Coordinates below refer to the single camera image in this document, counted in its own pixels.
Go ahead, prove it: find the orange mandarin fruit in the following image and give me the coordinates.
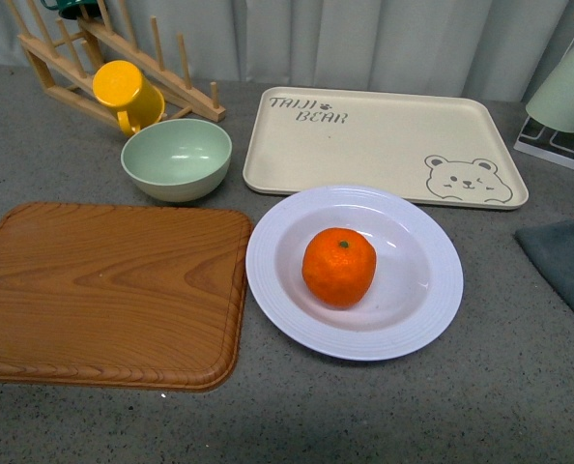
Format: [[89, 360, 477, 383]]
[[301, 227, 377, 308]]

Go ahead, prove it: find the white round deep plate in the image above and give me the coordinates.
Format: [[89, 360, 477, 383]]
[[245, 186, 464, 362]]

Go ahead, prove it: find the light green bowl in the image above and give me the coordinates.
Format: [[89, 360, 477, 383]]
[[121, 119, 232, 203]]

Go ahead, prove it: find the beige bear serving tray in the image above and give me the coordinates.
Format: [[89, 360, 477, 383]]
[[243, 87, 529, 210]]

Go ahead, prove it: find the wooden cutting board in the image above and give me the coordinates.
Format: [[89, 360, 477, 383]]
[[0, 202, 252, 392]]

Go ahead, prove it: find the yellow mug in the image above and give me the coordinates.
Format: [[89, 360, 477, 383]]
[[93, 60, 165, 137]]

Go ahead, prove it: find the wooden dish drying rack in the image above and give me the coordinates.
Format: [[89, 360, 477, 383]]
[[7, 1, 226, 128]]

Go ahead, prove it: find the grey folded cloth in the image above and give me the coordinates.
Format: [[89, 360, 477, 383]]
[[515, 219, 574, 312]]

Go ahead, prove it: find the grey curtain backdrop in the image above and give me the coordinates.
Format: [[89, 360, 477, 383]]
[[0, 0, 574, 102]]

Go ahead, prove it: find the light green cup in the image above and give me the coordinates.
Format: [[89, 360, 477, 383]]
[[526, 46, 574, 132]]

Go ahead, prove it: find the dark green mug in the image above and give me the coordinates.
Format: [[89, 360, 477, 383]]
[[41, 0, 100, 19]]

